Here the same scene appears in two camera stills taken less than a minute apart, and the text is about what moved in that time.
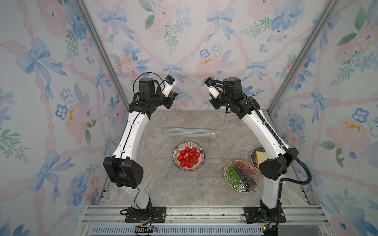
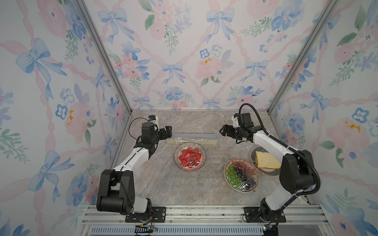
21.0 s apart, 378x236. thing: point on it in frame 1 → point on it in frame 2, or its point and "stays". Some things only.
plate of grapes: [241, 175] stays
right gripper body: [222, 100] → [238, 133]
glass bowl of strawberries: [188, 156] stays
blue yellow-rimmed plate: [253, 155] stays
